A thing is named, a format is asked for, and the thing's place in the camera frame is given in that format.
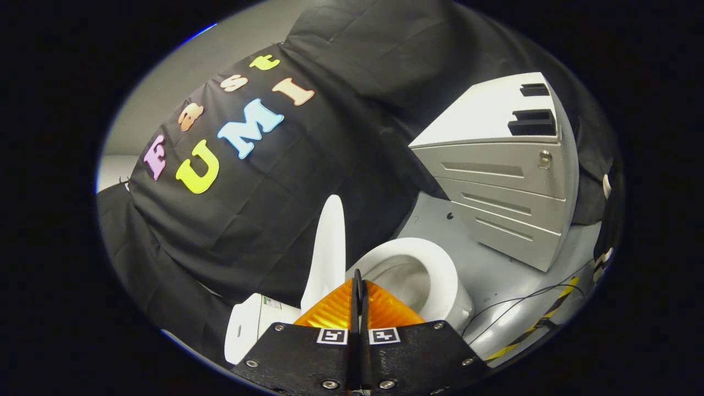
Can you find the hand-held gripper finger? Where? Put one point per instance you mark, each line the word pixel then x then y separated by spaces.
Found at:
pixel 356 308
pixel 365 313

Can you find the white toilet bowl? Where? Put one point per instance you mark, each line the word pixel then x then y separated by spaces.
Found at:
pixel 440 275

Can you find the white toilet tank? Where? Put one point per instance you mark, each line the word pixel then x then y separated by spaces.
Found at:
pixel 253 324

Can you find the black backdrop cloth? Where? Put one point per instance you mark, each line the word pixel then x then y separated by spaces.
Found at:
pixel 264 209

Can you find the white drawer cabinet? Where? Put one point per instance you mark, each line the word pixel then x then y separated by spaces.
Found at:
pixel 495 165

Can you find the yellow black striped floor tape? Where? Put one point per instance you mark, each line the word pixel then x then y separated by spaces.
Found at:
pixel 569 287

